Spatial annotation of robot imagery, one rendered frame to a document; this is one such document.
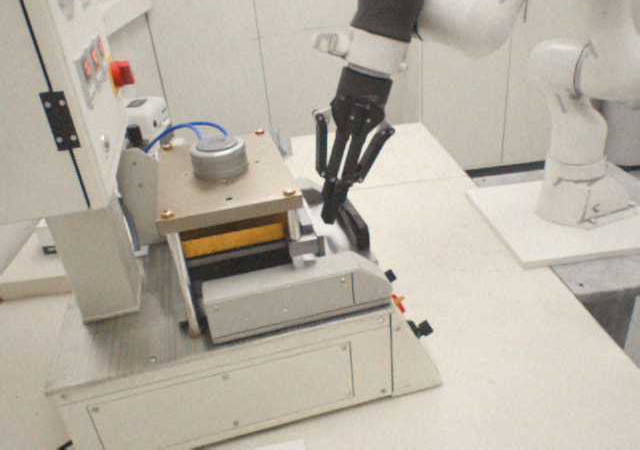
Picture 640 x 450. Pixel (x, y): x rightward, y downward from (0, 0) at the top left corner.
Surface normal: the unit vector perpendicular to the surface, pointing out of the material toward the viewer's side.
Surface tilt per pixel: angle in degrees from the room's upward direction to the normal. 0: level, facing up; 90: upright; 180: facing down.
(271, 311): 90
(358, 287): 90
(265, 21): 90
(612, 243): 0
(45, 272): 0
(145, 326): 0
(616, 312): 90
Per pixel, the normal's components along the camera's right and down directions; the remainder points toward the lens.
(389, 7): 0.01, 0.58
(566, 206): -0.60, 0.32
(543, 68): -0.85, 0.30
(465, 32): -0.29, 0.61
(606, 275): -0.08, -0.88
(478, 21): -0.13, 0.36
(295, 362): 0.26, 0.44
